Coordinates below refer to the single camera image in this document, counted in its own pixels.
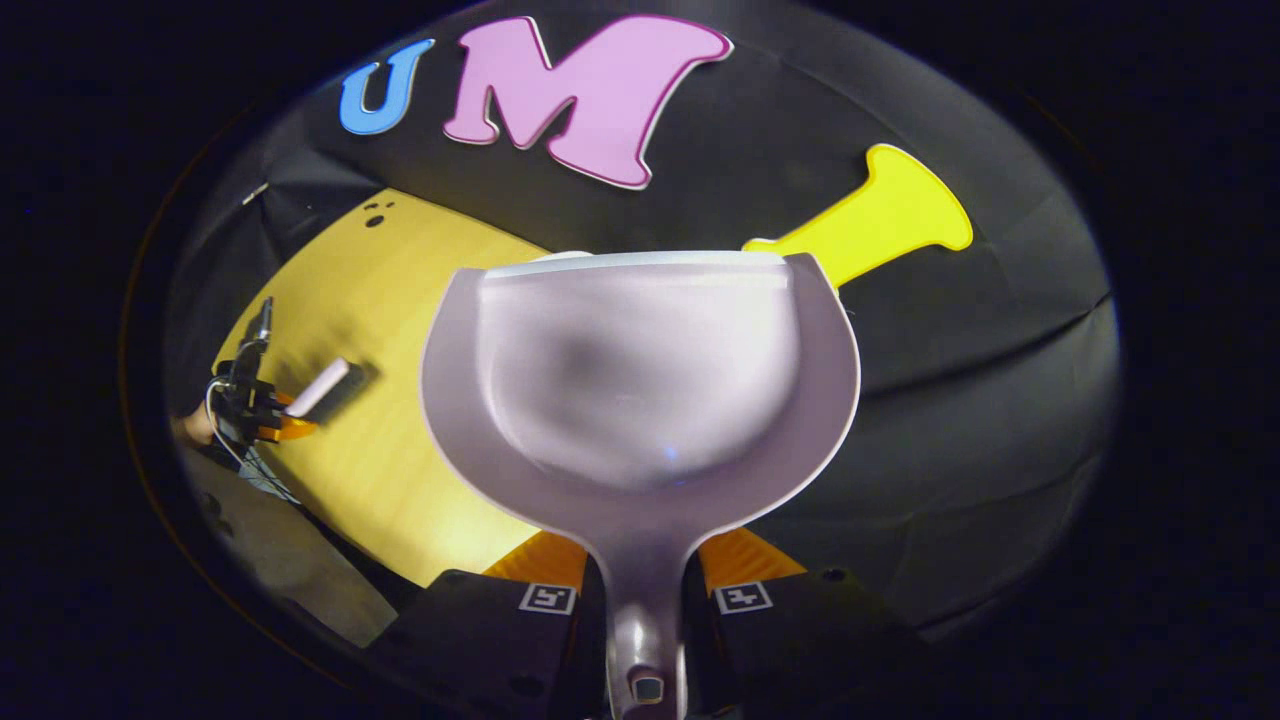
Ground thin white cable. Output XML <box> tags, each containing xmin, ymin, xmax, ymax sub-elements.
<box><xmin>203</xmin><ymin>376</ymin><xmax>303</xmax><ymax>508</ymax></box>

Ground yellow wooden desktop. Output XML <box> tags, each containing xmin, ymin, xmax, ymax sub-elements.
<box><xmin>213</xmin><ymin>187</ymin><xmax>563</xmax><ymax>590</ymax></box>

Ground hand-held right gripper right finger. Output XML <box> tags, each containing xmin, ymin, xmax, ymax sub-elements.
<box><xmin>684</xmin><ymin>528</ymin><xmax>926</xmax><ymax>720</ymax></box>

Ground small lilac broom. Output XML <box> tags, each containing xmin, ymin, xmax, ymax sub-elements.
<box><xmin>282</xmin><ymin>357</ymin><xmax>354</xmax><ymax>422</ymax></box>

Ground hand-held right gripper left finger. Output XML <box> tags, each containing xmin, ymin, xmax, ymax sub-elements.
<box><xmin>385</xmin><ymin>530</ymin><xmax>611</xmax><ymax>720</ymax></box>

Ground lilac plastic dustpan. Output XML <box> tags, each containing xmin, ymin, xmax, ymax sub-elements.
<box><xmin>419</xmin><ymin>250</ymin><xmax>863</xmax><ymax>720</ymax></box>

